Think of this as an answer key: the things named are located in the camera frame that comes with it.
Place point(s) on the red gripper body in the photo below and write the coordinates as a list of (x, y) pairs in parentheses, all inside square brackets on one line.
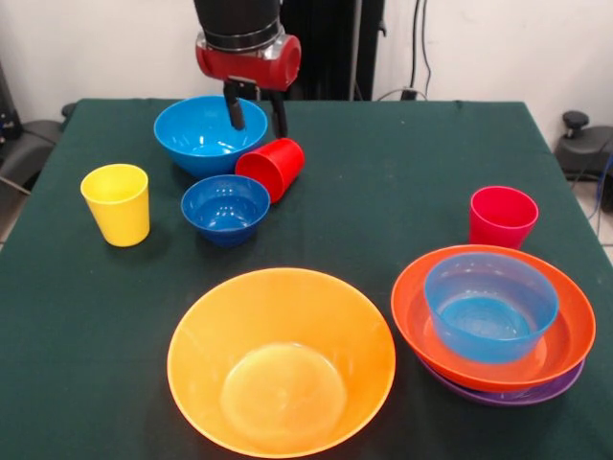
[(254, 64)]

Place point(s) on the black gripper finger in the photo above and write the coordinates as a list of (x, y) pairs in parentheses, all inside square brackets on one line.
[(279, 115), (234, 108)]

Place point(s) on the large blue bowl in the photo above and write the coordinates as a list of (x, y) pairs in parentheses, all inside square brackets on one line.
[(201, 134)]

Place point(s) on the red cup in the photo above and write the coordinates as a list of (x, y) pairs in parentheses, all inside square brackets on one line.
[(275, 165)]

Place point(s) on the small dark blue bowl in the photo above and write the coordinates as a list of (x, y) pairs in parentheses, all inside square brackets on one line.
[(225, 206)]

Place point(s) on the yellow cup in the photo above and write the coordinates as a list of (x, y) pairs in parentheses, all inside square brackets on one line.
[(117, 215)]

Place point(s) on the large orange bowl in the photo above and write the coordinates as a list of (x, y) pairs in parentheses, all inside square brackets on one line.
[(282, 335)]

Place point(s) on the pink-red cup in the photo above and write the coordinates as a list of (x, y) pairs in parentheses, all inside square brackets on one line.
[(500, 215)]

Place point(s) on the straight-walled teal blue bowl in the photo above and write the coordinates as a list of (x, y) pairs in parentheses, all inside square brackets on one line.
[(488, 330)]

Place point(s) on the shallow red-orange bowl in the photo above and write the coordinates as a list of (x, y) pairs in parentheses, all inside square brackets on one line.
[(574, 326)]

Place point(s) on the black table clamp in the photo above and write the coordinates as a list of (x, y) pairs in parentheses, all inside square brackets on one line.
[(67, 110)]

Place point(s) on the black chair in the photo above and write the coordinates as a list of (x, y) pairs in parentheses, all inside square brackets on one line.
[(26, 148)]

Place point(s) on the black base with knob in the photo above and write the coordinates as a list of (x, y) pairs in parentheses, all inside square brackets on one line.
[(582, 144)]

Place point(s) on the dark green tablecloth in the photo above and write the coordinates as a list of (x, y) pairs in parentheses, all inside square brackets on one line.
[(120, 407)]

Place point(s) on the shallow purple bowl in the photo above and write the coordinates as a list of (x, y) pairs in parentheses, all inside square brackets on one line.
[(503, 397)]

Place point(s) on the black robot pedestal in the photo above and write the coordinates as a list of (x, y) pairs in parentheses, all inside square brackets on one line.
[(330, 48)]

